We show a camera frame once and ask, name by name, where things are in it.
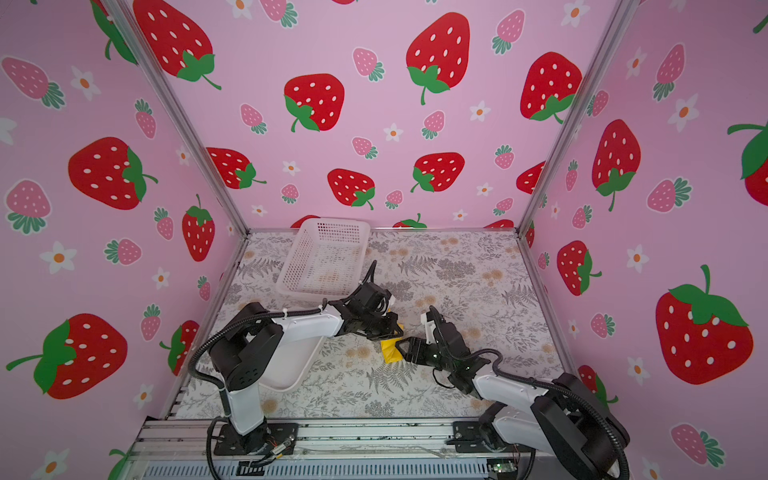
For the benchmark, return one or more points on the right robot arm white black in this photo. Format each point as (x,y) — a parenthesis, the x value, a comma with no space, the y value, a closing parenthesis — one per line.
(562,417)

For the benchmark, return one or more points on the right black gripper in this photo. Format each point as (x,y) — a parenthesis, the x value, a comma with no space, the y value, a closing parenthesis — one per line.
(411,345)

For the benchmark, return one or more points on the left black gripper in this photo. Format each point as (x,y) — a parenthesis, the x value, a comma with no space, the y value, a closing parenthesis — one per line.
(390,331)

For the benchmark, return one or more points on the white oval ceramic tray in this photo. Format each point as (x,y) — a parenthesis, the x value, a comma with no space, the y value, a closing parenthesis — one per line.
(290,364)

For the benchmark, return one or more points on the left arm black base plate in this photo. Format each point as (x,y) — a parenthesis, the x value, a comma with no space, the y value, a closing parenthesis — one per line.
(267,439)

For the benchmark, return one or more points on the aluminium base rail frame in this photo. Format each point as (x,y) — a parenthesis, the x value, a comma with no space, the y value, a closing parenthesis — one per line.
(398,448)

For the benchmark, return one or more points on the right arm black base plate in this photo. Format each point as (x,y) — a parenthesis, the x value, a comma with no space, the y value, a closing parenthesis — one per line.
(476,437)

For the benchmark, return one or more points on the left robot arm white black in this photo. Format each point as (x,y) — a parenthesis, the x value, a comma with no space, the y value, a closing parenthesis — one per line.
(235,358)

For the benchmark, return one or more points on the yellow paper napkin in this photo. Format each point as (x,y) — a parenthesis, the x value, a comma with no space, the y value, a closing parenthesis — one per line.
(388,346)

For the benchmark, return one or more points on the white plastic perforated basket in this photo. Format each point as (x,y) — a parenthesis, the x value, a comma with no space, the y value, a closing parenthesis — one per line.
(325,260)

